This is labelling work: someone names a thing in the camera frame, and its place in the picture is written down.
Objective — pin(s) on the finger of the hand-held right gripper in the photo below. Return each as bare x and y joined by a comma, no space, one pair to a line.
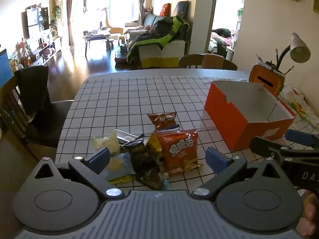
299,138
264,148

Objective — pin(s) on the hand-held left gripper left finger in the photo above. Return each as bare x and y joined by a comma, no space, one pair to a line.
99,159

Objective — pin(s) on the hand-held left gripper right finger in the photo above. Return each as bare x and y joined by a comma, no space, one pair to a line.
216,161

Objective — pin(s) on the pale clear snack packet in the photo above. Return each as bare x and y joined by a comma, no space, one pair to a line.
107,143

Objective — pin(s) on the blue yellow snack packet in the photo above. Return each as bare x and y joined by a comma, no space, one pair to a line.
119,165

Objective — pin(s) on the silver snack packet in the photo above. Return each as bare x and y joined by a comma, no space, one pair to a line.
127,137

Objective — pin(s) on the orange-red chip packet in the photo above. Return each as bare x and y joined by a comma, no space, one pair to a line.
179,149

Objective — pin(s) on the orange cardboard box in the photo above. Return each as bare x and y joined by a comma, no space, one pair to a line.
224,109

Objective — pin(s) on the yellow black snack packet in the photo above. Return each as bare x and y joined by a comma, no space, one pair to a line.
153,143

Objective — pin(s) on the brown cookie packet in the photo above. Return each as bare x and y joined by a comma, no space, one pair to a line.
162,120

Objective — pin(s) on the person's right hand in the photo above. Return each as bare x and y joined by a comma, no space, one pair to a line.
310,209

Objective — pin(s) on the colourful spotted cloth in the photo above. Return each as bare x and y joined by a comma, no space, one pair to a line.
299,104

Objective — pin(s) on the small blue candy wrapper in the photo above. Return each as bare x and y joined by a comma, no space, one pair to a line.
165,183

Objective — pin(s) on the dark wooden chair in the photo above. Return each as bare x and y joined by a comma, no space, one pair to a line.
59,119

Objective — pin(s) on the white checked tablecloth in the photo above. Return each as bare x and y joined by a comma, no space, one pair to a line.
124,97

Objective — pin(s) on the orange green pen holder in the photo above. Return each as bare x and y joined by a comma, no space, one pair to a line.
264,79

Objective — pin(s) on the beige desk lamp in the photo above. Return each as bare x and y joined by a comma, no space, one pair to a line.
299,49

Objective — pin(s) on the white pen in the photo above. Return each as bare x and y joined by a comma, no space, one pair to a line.
260,57

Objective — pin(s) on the red floor cushion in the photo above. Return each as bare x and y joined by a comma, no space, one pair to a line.
121,59

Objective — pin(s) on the light wooden chair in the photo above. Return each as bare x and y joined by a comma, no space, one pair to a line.
189,62

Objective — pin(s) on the small wooden stool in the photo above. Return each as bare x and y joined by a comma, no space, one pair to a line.
110,43

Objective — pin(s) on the bed with clothes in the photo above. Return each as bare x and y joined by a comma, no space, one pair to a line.
223,38

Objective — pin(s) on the grey sofa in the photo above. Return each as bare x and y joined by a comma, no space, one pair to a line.
172,49

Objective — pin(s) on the low television cabinet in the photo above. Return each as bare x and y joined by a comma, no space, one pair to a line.
47,49

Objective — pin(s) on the wooden coffee table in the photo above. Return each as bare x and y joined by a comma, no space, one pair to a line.
97,36

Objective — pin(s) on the group of toy figurines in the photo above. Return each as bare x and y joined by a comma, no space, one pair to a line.
23,52

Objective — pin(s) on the wooden giraffe chair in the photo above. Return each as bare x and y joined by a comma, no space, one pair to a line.
112,28

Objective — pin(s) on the dark cabinet blue door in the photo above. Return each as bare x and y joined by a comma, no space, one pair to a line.
5,67

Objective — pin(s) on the green black jacket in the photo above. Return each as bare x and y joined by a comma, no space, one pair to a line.
164,32

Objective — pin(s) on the white standing air conditioner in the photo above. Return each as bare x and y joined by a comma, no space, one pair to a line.
61,20

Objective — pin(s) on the tall potted plant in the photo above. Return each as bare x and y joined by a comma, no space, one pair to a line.
54,20

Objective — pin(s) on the brown window curtain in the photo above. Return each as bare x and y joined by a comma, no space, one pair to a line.
70,12

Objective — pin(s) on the flat television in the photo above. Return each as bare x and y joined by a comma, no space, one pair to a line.
35,21

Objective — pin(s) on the dark cushion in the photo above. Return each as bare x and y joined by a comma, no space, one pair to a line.
181,9

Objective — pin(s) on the grey window curtain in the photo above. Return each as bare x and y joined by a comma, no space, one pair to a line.
141,0

